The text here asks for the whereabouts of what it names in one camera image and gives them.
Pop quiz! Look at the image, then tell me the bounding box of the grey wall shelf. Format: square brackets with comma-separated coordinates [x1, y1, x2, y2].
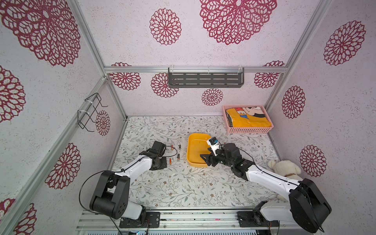
[167, 67, 244, 88]

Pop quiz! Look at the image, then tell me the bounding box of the cream plush dog toy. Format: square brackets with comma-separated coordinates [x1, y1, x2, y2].
[267, 160, 303, 181]

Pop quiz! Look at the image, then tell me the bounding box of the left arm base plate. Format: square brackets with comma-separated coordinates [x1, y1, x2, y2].
[119, 211, 161, 229]

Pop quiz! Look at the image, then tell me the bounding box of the yellow cartoon towel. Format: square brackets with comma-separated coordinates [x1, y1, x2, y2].
[226, 106, 272, 128]

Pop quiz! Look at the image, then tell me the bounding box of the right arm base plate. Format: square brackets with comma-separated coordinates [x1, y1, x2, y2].
[237, 201, 279, 228]

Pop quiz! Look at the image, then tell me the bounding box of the black wire wall rack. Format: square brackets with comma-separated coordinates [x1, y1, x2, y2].
[76, 93, 108, 132]

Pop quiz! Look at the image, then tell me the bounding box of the yellow plastic storage tray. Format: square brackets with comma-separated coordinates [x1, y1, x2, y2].
[187, 133, 211, 168]

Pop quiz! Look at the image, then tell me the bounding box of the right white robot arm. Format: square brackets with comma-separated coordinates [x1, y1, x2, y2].
[200, 138, 332, 234]

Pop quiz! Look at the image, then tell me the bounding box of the pink perforated plastic basket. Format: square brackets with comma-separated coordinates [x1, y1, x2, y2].
[222, 105, 274, 134]

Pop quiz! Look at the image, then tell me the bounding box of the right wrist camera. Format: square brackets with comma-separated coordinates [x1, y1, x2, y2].
[207, 137, 220, 156]

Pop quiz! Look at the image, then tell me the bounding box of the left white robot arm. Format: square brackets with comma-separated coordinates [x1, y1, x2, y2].
[89, 141, 167, 224]

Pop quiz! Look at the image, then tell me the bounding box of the aluminium rail frame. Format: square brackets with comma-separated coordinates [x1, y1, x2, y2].
[74, 207, 308, 235]

